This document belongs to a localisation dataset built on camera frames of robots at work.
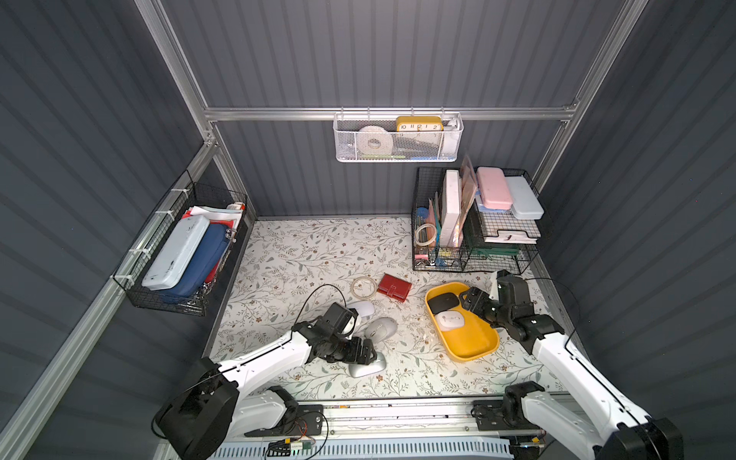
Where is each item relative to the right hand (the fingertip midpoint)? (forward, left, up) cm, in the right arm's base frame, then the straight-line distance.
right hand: (475, 306), depth 83 cm
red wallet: (+11, +23, -8) cm, 27 cm away
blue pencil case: (-1, +70, +22) cm, 73 cm away
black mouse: (+6, +7, -8) cm, 13 cm away
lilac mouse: (+4, +34, -9) cm, 35 cm away
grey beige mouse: (-4, +28, -7) cm, 29 cm away
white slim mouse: (-1, +6, -8) cm, 10 cm away
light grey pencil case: (+32, -20, +11) cm, 40 cm away
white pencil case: (-5, +75, +25) cm, 80 cm away
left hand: (-13, +33, -7) cm, 36 cm away
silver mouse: (-15, +34, -11) cm, 39 cm away
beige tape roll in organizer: (+27, +10, -2) cm, 28 cm away
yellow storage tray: (-5, -2, -12) cm, 13 cm away
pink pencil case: (+36, -11, +14) cm, 41 cm away
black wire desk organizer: (+29, -4, +7) cm, 30 cm away
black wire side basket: (+20, +82, +24) cm, 87 cm away
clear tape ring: (+8, +33, -10) cm, 36 cm away
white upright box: (+27, +6, +15) cm, 31 cm away
